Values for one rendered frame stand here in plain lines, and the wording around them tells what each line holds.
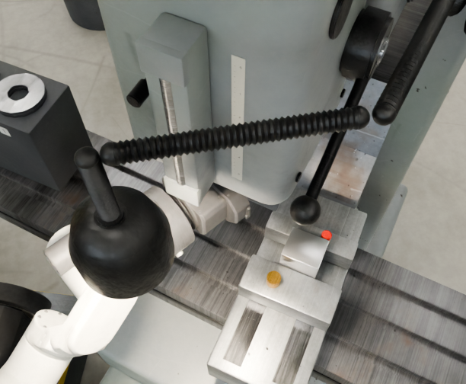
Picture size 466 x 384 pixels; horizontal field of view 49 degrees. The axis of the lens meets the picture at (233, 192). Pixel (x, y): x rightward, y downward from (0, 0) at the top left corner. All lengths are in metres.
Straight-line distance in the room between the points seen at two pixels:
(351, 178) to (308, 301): 0.35
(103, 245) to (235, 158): 0.21
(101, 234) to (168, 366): 0.65
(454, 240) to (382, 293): 1.26
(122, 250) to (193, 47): 0.15
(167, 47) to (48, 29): 2.54
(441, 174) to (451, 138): 0.21
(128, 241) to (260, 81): 0.16
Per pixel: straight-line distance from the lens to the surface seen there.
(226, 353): 0.82
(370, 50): 0.50
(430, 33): 0.36
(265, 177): 0.51
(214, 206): 0.64
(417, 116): 1.05
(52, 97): 0.96
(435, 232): 2.18
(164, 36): 0.39
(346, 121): 0.30
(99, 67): 2.64
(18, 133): 0.94
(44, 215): 1.05
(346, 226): 0.92
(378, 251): 1.84
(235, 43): 0.40
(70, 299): 1.57
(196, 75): 0.41
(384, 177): 1.22
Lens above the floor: 1.81
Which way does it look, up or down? 59 degrees down
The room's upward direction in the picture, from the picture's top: straight up
